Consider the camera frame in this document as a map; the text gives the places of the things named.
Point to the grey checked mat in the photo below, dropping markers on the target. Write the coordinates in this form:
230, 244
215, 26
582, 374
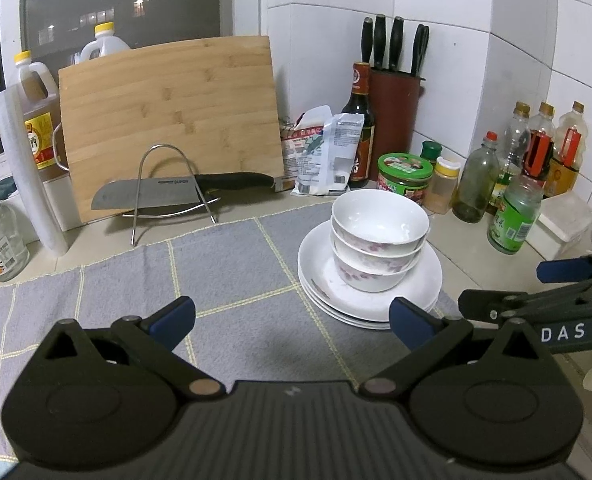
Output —
226, 260

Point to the dark soy sauce bottle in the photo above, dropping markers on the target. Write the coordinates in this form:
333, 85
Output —
358, 125

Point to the wooden cutting board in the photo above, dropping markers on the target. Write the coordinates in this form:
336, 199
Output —
176, 110

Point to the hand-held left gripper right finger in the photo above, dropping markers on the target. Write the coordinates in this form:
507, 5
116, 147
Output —
413, 322

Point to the red white food bag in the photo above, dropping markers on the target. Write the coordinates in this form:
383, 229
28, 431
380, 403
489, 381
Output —
296, 145

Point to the cling film roll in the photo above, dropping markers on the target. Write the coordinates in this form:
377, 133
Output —
31, 200

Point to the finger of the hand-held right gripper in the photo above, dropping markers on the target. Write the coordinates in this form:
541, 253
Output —
475, 305
558, 270

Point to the glass bottle red cap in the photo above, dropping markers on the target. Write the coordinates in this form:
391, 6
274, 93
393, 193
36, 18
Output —
475, 185

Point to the white floral bowl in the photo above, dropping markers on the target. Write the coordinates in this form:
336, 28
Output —
375, 220
375, 262
375, 282

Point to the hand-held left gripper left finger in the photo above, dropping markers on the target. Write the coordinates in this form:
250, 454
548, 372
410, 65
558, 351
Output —
173, 317

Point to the sauce jar green lid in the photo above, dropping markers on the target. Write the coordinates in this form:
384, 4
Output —
405, 180

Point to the green label bottle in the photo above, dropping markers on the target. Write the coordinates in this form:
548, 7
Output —
513, 225

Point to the white jug yellow cap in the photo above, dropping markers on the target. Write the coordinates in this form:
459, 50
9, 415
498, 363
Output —
101, 50

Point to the white plastic box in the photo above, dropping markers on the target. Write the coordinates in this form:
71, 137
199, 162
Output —
565, 225

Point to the reddish brown knife block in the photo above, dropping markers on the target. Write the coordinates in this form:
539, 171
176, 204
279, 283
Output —
395, 125

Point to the small green cap bottle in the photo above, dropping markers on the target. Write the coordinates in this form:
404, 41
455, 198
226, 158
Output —
431, 151

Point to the spice jar pale cap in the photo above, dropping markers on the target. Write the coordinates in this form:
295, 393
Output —
440, 190

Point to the brown oil jug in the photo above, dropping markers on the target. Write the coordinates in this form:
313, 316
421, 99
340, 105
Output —
38, 110

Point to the white plate fruit print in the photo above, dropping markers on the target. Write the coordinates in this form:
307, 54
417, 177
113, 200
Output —
316, 260
360, 321
363, 326

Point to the white blue food bag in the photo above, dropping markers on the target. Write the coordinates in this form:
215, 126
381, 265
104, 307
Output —
336, 150

